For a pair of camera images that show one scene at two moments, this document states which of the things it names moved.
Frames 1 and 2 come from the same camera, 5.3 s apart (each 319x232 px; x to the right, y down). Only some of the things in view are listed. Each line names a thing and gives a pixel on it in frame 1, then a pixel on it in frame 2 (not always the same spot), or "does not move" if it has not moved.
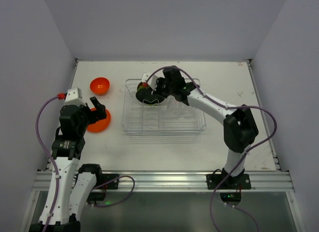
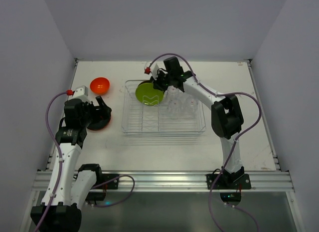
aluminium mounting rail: x=183 y=181 does not move
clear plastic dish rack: x=169 y=117 does not move
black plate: x=146 y=96 -> x=98 y=119
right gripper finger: x=156 y=92 -> x=161 y=87
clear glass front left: x=174 y=108 does not move
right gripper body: x=157 y=88 -> x=159 y=81
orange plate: x=101 y=125 does not move
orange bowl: x=99 y=86 does not move
